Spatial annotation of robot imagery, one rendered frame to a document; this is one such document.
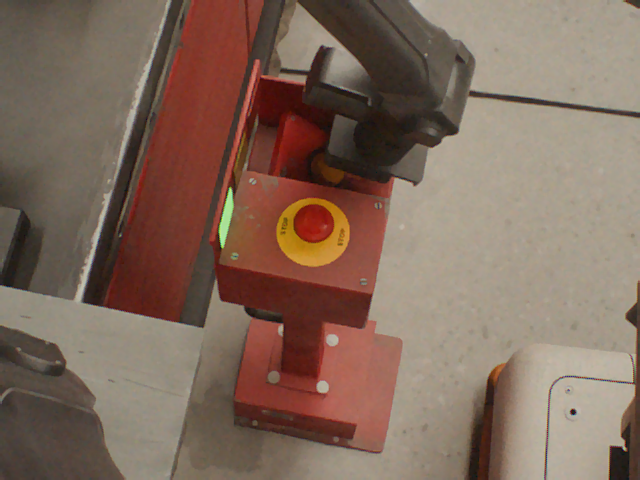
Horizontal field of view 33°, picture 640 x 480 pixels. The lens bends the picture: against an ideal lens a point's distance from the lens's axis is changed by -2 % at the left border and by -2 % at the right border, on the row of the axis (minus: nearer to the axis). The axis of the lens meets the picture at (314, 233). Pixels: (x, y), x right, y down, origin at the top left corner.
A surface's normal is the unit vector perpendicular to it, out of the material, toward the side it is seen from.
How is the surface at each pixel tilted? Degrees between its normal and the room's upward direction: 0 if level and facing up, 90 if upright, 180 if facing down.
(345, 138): 16
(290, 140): 35
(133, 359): 0
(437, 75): 63
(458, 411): 0
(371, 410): 0
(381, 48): 99
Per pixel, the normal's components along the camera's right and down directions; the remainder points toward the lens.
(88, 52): 0.03, -0.37
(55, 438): 0.36, -0.93
